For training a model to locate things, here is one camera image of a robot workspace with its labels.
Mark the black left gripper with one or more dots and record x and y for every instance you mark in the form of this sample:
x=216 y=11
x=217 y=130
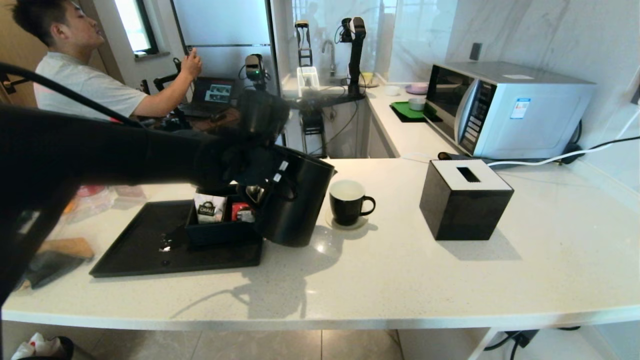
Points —
x=235 y=165

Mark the black electric kettle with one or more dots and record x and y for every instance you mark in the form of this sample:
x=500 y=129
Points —
x=300 y=210

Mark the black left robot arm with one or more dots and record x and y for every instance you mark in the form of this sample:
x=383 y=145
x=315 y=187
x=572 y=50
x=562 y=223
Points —
x=75 y=150

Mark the white tea bag packet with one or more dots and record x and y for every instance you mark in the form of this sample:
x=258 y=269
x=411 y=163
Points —
x=210 y=210

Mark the red coffee sachet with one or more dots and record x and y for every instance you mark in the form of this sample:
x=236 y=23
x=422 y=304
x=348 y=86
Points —
x=242 y=214

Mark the black mug white inside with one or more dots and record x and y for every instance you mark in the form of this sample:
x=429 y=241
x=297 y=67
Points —
x=350 y=210

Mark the brown wooden desk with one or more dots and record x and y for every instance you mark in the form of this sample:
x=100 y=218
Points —
x=220 y=121

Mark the round clear coaster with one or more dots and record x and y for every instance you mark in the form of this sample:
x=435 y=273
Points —
x=345 y=226

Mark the black compartment sachet box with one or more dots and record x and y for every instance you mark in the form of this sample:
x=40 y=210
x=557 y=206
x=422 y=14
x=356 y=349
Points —
x=220 y=232

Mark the white base cabinet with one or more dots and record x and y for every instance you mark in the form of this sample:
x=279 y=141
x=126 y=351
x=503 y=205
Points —
x=380 y=145

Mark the black laptop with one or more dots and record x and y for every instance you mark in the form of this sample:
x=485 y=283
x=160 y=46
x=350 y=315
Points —
x=215 y=92

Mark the chrome kitchen faucet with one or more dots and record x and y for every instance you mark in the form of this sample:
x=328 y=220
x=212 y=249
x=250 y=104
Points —
x=332 y=60

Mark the green tray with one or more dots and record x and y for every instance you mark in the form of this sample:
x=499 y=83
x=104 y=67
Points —
x=405 y=112

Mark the small white bowl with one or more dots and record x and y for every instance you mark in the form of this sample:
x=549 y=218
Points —
x=392 y=91

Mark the small grey bowl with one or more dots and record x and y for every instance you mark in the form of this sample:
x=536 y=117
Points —
x=416 y=105

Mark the black serving tray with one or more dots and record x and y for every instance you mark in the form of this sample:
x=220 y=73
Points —
x=140 y=240

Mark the purple plate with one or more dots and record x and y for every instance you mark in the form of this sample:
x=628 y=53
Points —
x=417 y=89

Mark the black tissue box white top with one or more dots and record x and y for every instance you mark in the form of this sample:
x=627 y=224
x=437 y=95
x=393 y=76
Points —
x=460 y=210

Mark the black framed window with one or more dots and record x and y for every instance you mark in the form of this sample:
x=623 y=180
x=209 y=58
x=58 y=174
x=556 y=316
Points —
x=131 y=25

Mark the man in grey t-shirt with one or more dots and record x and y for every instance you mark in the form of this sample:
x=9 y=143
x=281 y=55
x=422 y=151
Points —
x=85 y=85

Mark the brown cork pad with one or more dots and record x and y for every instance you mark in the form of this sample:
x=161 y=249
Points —
x=70 y=247

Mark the black cloth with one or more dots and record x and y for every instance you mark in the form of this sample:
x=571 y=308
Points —
x=55 y=267

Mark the silver microwave oven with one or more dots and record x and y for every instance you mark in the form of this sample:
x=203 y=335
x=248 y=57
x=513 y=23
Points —
x=525 y=125

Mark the black waste bin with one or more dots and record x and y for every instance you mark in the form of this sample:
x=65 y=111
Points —
x=67 y=347

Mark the white crumpled paper waste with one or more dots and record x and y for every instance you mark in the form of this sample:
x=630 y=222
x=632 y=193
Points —
x=37 y=346

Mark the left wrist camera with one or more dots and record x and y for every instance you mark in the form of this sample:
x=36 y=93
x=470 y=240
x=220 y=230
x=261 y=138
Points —
x=262 y=115

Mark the black clamp frame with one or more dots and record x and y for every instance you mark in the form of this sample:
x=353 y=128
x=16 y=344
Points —
x=300 y=50

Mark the dark wall socket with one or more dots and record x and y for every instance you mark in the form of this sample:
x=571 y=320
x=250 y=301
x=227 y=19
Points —
x=475 y=52

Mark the black wall outlet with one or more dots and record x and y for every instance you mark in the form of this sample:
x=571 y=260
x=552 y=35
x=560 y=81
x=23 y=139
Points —
x=636 y=94

